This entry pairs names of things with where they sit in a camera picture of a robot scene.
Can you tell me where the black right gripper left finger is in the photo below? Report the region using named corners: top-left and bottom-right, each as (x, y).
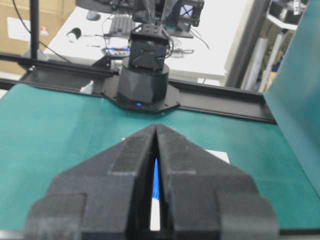
top-left (24, 124), bottom-right (157, 240)

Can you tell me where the green table cloth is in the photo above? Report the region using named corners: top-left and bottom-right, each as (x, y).
top-left (0, 84), bottom-right (320, 230)

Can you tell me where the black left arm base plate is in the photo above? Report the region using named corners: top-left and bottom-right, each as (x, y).
top-left (102, 76), bottom-right (180, 114)

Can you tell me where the cardboard box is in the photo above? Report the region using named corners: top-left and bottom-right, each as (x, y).
top-left (0, 0), bottom-right (76, 76)

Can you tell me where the white board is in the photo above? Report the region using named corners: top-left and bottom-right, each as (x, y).
top-left (113, 136), bottom-right (229, 230)

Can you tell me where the black aluminium rail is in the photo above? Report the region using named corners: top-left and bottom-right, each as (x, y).
top-left (0, 52), bottom-right (276, 124)

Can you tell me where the computer mouse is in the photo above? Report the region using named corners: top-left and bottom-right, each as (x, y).
top-left (86, 10), bottom-right (101, 21)

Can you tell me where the black vertical pole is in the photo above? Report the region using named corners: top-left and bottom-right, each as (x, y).
top-left (29, 0), bottom-right (39, 60)

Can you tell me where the small blue gear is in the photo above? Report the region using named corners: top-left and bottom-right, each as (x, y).
top-left (152, 158), bottom-right (160, 200)

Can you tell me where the green side panel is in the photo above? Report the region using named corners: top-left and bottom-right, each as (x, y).
top-left (264, 0), bottom-right (320, 193)

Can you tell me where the black keyboard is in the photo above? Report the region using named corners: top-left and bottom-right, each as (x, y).
top-left (108, 14), bottom-right (136, 38)

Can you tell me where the white desk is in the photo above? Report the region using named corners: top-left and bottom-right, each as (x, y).
top-left (49, 0), bottom-right (246, 79)

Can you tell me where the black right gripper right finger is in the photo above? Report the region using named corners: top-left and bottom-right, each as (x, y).
top-left (156, 124), bottom-right (279, 240)

